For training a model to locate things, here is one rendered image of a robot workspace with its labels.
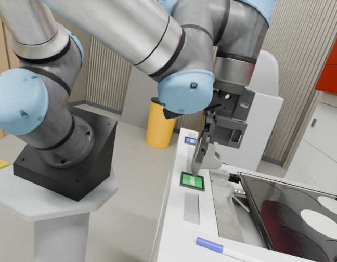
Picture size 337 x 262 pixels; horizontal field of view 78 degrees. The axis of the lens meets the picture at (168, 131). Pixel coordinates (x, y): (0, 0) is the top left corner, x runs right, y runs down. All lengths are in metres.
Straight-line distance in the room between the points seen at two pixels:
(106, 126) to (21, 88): 0.25
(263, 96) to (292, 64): 1.01
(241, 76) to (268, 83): 2.35
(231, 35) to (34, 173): 0.58
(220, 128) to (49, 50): 0.38
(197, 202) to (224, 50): 0.29
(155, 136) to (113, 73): 1.76
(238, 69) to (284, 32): 3.21
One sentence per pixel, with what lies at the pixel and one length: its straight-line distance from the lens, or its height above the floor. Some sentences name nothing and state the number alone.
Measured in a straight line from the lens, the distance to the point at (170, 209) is 0.40.
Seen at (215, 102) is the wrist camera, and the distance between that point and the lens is 0.41.
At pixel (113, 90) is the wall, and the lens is 4.21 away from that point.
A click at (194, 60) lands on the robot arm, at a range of 0.28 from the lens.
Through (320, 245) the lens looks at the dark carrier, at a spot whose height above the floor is 0.90.
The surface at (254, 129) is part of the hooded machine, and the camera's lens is 2.76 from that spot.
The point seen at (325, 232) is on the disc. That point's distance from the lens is 0.69.
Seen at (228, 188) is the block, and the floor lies 0.91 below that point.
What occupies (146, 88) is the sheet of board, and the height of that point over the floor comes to 0.68.
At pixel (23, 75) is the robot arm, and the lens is 0.50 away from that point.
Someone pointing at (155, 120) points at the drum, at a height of 0.40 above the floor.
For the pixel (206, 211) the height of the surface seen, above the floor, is 0.96.
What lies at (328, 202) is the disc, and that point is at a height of 0.90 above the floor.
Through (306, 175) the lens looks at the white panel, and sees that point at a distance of 1.19.
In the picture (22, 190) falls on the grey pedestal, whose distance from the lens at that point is 0.67.
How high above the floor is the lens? 1.21
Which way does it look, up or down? 19 degrees down
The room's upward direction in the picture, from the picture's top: 13 degrees clockwise
